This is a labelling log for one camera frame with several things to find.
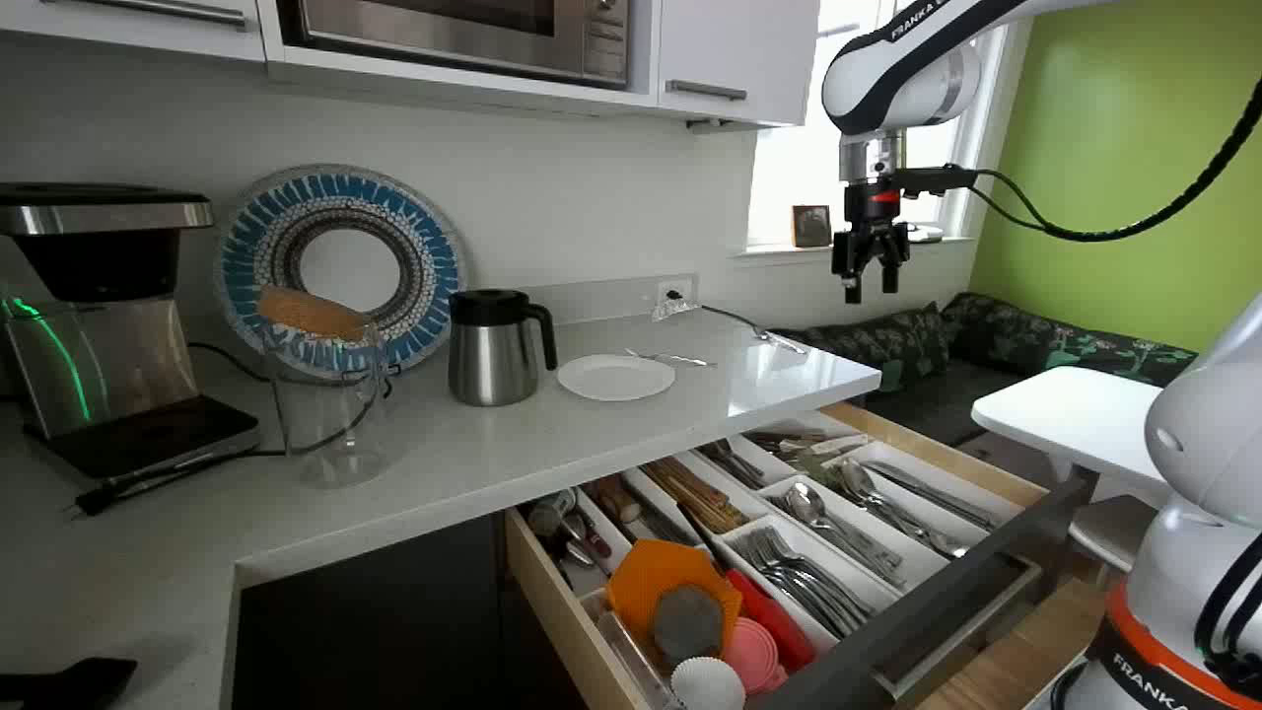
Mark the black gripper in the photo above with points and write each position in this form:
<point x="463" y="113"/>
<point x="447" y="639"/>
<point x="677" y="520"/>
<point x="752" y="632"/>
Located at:
<point x="875" y="239"/>

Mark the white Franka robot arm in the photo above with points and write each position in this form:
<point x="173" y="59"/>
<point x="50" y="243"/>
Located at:
<point x="894" y="72"/>

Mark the metal drawer fork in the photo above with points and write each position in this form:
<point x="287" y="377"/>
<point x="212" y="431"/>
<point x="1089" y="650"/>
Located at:
<point x="831" y="578"/>
<point x="794" y="587"/>

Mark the wooden kitchen drawer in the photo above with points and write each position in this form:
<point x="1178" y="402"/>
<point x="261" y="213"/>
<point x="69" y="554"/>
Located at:
<point x="947" y="606"/>

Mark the dark patterned bench cushion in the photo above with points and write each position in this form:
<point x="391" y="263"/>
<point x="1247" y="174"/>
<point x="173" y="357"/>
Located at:
<point x="1027" y="338"/>

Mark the metal table knife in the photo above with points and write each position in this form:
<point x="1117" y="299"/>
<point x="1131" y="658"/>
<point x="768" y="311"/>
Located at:
<point x="932" y="493"/>

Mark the white side table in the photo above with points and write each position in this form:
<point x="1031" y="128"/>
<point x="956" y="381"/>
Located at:
<point x="1072" y="416"/>

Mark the white cabinet door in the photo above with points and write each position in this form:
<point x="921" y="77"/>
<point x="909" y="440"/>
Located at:
<point x="734" y="46"/>
<point x="120" y="27"/>

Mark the small white plate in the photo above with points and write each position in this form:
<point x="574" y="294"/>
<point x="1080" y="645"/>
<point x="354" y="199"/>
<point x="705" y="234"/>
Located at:
<point x="614" y="377"/>

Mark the red plastic utensil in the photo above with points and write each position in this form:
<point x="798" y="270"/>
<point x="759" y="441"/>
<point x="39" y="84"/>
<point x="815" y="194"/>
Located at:
<point x="776" y="624"/>

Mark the steel thermal carafe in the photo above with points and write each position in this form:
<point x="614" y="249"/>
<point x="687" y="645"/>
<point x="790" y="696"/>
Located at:
<point x="493" y="347"/>

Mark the grey round disc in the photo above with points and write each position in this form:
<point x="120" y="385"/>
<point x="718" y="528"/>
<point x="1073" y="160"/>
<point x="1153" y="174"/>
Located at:
<point x="687" y="624"/>

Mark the dark kitchen utensil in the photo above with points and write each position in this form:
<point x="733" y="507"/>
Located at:
<point x="574" y="532"/>

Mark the blue patterned decorative plate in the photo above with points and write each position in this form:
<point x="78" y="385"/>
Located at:
<point x="418" y="256"/>

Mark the stainless steel microwave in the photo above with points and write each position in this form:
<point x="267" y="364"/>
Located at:
<point x="458" y="27"/>

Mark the clear wine glass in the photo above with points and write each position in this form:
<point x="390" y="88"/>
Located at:
<point x="336" y="420"/>

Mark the orange sponge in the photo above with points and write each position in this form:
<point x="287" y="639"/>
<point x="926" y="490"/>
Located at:
<point x="309" y="311"/>

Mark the steel black coffee maker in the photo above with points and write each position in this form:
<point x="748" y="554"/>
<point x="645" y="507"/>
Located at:
<point x="103" y="263"/>

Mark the small dark picture frame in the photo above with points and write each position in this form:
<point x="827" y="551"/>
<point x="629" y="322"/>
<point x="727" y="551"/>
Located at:
<point x="815" y="226"/>

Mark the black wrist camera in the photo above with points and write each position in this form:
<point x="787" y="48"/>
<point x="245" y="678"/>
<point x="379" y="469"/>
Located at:
<point x="936" y="174"/>

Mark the white wall outlet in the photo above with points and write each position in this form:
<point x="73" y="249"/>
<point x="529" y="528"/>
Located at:
<point x="677" y="295"/>

